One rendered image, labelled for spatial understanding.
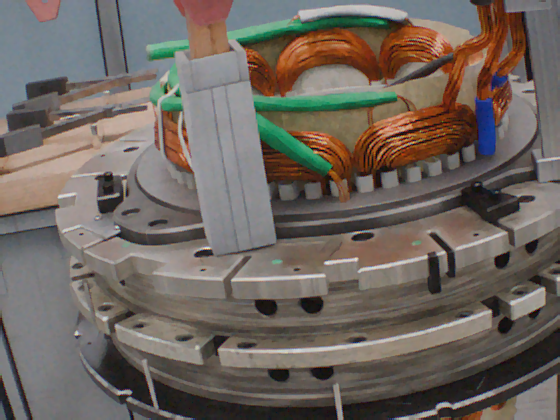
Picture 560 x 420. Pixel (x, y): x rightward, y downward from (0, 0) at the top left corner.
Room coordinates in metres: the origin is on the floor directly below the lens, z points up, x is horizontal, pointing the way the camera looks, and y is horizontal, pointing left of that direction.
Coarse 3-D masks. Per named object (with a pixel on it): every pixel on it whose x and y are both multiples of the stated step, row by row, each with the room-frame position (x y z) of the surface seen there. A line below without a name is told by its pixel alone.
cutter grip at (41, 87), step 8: (40, 80) 0.95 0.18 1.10; (48, 80) 0.95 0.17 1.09; (56, 80) 0.94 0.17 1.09; (64, 80) 0.94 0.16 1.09; (32, 88) 0.95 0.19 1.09; (40, 88) 0.95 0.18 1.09; (48, 88) 0.94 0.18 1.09; (56, 88) 0.94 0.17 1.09; (64, 88) 0.94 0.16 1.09; (32, 96) 0.95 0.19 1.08
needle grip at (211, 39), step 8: (192, 24) 0.52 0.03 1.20; (208, 24) 0.52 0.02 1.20; (216, 24) 0.52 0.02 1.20; (224, 24) 0.52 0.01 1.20; (192, 32) 0.52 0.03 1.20; (200, 32) 0.52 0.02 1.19; (208, 32) 0.52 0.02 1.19; (216, 32) 0.52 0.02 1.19; (224, 32) 0.52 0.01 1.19; (192, 40) 0.52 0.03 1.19; (200, 40) 0.52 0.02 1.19; (208, 40) 0.52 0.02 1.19; (216, 40) 0.52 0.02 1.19; (224, 40) 0.52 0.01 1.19; (192, 48) 0.52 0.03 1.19; (200, 48) 0.52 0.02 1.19; (208, 48) 0.52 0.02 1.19; (216, 48) 0.52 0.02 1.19; (224, 48) 0.52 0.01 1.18; (192, 56) 0.52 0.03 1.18; (200, 56) 0.52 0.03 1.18
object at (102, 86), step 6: (96, 84) 0.91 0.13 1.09; (102, 84) 0.91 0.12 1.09; (108, 84) 0.91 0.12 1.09; (114, 84) 0.91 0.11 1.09; (78, 90) 0.90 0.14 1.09; (84, 90) 0.90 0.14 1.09; (90, 90) 0.90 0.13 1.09; (96, 90) 0.90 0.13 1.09; (102, 90) 0.91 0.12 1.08; (60, 96) 0.90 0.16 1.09; (66, 96) 0.89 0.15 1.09; (72, 96) 0.90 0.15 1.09; (78, 96) 0.90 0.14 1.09; (84, 96) 0.90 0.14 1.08; (60, 102) 0.89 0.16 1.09; (66, 102) 0.89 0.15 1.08
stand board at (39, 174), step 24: (120, 96) 0.95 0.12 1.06; (144, 96) 0.94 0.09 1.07; (0, 120) 0.97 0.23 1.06; (120, 120) 0.88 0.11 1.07; (144, 120) 0.87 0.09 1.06; (48, 144) 0.86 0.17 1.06; (72, 144) 0.84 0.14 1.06; (24, 168) 0.81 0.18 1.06; (48, 168) 0.79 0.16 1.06; (72, 168) 0.78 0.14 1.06; (0, 192) 0.78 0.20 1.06; (24, 192) 0.78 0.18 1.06; (48, 192) 0.78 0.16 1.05
